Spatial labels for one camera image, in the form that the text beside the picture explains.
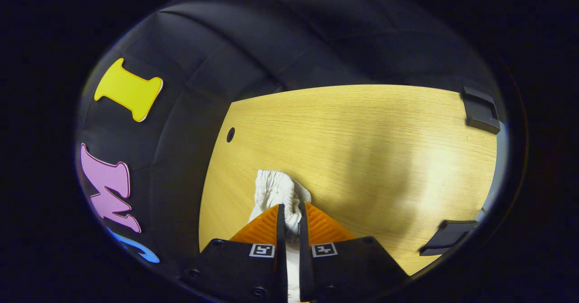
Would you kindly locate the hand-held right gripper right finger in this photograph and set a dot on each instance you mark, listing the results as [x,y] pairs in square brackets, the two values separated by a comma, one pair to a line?
[304,248]

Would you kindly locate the white jeans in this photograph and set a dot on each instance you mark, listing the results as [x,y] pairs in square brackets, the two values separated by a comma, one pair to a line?
[276,190]

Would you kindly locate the black plastic table bracket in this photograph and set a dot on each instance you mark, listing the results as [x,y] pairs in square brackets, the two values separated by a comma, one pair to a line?
[448,237]
[479,111]

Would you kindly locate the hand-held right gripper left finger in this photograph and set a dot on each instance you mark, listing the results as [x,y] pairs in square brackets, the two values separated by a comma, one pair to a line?
[281,248]

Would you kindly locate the black backdrop cloth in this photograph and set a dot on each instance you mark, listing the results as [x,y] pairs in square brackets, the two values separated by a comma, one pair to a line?
[271,45]

